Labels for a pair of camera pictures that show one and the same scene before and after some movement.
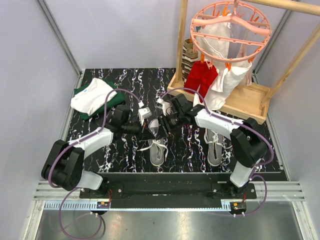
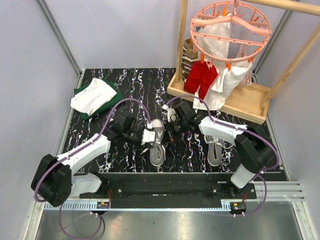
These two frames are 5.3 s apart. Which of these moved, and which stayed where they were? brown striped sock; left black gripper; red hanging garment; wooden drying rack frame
Moved: left black gripper
Stayed: brown striped sock; red hanging garment; wooden drying rack frame
